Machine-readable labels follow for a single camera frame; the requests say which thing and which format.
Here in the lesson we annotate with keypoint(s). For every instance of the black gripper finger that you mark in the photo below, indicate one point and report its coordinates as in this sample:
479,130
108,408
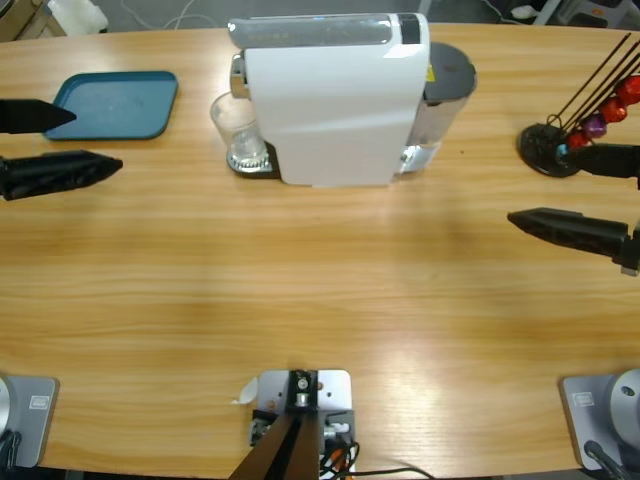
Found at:
30,116
605,159
55,172
570,229

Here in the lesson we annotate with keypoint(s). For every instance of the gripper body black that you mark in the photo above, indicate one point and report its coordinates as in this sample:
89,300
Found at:
632,250

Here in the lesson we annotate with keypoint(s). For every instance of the clear glass cup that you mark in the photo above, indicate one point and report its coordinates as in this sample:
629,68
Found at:
232,120

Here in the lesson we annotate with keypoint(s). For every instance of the silver coffee machine lever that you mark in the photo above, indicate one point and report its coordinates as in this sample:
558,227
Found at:
300,32

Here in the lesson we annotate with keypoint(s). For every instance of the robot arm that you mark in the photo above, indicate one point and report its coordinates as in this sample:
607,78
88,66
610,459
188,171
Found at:
625,400
30,420

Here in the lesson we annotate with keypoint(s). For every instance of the red coffee capsule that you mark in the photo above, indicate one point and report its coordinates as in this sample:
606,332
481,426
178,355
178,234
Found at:
579,139
629,90
614,111

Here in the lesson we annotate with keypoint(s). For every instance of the purple coffee capsule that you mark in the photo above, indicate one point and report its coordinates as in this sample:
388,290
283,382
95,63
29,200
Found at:
595,126

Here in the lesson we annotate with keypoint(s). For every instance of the teal coffee capsule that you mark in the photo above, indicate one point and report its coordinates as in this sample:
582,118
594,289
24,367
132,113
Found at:
562,148

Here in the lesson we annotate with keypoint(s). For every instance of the white capsule coffee machine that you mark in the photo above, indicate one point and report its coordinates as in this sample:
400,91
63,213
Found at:
325,115

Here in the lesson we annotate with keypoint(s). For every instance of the black capsule holder with rods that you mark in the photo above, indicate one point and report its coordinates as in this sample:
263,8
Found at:
537,145

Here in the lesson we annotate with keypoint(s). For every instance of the teal plastic tray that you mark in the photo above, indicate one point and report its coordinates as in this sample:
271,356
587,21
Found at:
120,105

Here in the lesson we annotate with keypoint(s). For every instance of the cardboard box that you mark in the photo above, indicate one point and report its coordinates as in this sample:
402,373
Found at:
20,20

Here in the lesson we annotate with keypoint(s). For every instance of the white foam block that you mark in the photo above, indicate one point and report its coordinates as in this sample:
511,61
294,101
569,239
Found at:
80,15

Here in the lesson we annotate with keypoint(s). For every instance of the white shoe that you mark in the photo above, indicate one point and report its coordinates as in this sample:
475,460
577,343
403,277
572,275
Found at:
522,10

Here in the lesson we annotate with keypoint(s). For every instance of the water tank with grey lid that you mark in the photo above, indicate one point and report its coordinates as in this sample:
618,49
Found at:
450,70

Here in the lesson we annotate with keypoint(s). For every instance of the drip tray with metal grate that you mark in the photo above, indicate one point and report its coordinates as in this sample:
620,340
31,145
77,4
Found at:
260,170

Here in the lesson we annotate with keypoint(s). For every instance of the white tape piece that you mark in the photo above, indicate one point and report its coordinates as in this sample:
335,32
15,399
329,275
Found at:
247,392

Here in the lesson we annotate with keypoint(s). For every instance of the white block with dark post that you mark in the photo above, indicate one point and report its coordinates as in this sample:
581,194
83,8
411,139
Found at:
330,390

